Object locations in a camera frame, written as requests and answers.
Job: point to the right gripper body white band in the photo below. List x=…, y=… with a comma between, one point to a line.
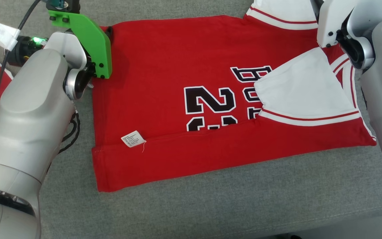
x=332, y=23

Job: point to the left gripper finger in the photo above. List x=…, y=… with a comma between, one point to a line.
x=109, y=32

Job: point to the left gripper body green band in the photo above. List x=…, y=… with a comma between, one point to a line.
x=93, y=46

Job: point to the red Bulls jersey shirt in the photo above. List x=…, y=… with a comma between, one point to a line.
x=164, y=73

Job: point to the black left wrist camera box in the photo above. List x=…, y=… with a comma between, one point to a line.
x=70, y=5

